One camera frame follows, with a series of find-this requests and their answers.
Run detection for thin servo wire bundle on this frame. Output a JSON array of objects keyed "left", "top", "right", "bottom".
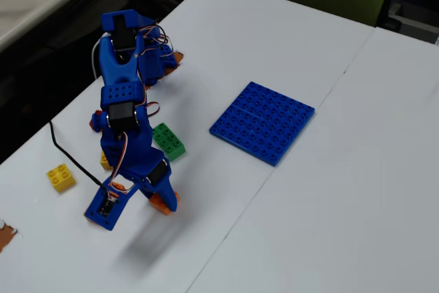
[
  {"left": 139, "top": 21, "right": 175, "bottom": 54},
  {"left": 141, "top": 99, "right": 161, "bottom": 119},
  {"left": 108, "top": 130, "right": 129, "bottom": 188}
]

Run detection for white power cable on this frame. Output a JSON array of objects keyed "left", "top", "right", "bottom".
[{"left": 91, "top": 33, "right": 115, "bottom": 81}]

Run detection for black camera cable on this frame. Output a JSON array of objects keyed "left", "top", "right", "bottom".
[{"left": 49, "top": 120, "right": 110, "bottom": 193}]

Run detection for green 2x4 toy block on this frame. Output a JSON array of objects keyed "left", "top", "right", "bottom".
[{"left": 152, "top": 122, "right": 187, "bottom": 162}]

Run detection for yellow 2x2 toy block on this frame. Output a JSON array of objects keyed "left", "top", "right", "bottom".
[
  {"left": 46, "top": 163, "right": 78, "bottom": 194},
  {"left": 99, "top": 150, "right": 115, "bottom": 171}
]

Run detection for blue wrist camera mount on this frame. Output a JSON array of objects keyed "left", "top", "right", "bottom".
[{"left": 84, "top": 174, "right": 139, "bottom": 233}]

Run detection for blue 8x8 stud baseplate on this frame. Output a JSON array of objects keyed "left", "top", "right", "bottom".
[{"left": 209, "top": 81, "right": 316, "bottom": 167}]

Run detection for red toy block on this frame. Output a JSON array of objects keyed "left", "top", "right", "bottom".
[{"left": 89, "top": 110, "right": 104, "bottom": 133}]

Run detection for orange 2x2 toy block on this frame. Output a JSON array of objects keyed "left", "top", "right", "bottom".
[{"left": 148, "top": 191, "right": 181, "bottom": 217}]

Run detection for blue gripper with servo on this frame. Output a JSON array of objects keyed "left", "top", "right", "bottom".
[{"left": 99, "top": 127, "right": 178, "bottom": 213}]

